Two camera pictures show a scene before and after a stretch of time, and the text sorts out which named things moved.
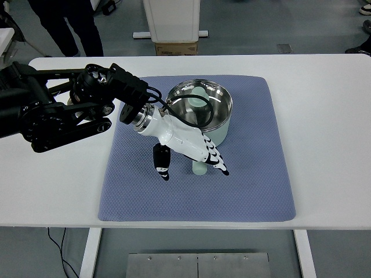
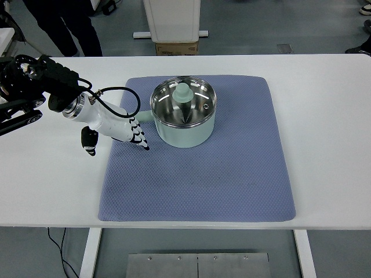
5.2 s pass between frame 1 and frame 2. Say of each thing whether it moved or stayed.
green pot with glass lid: moved
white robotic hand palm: moved
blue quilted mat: stayed
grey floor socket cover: stayed
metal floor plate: stayed
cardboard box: stayed
